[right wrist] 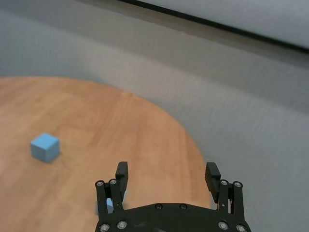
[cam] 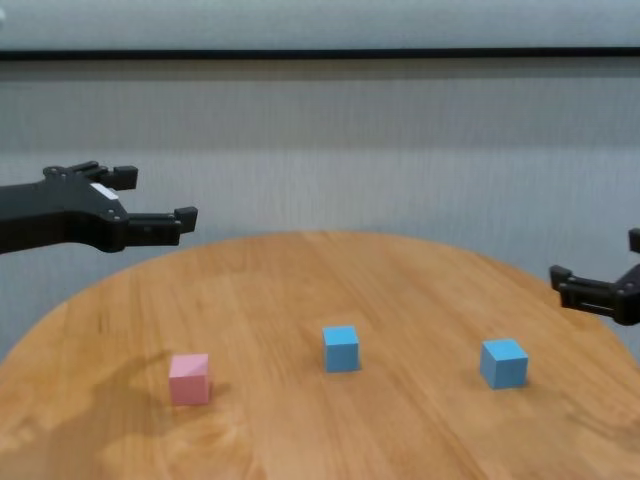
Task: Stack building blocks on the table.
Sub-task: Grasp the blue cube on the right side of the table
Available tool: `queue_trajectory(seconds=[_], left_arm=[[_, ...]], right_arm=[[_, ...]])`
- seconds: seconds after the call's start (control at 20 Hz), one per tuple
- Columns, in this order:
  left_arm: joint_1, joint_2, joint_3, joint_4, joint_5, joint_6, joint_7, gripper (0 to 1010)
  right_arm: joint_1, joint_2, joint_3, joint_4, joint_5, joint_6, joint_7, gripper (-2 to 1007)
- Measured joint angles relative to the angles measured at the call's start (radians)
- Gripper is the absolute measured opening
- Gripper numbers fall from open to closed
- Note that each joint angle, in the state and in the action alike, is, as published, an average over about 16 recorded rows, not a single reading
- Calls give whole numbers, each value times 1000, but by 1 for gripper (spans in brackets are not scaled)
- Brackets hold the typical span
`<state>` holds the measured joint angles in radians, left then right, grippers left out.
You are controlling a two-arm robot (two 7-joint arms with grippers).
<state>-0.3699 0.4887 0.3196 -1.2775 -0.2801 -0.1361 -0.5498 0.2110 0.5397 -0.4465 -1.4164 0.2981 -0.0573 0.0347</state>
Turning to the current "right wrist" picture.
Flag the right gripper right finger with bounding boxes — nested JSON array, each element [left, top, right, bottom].
[[204, 161, 244, 216]]

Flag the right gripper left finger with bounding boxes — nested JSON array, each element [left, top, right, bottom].
[[95, 161, 129, 219]]

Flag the blue cube block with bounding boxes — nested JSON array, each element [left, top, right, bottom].
[[30, 132, 60, 163], [105, 197, 114, 215]]

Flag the black wall rail strip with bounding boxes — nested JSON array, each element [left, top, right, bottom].
[[118, 0, 309, 53]]

